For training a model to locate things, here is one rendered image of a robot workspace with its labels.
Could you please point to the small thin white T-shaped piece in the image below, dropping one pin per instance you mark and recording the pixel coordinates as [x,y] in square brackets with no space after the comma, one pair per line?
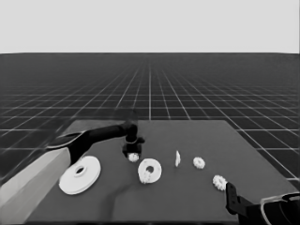
[177,159]

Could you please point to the small white toothed gear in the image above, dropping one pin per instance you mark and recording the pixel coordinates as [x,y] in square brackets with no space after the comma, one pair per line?
[131,158]
[143,178]
[196,163]
[217,183]

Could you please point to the large thick white disc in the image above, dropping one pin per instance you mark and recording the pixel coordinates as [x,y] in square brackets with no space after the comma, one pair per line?
[72,186]

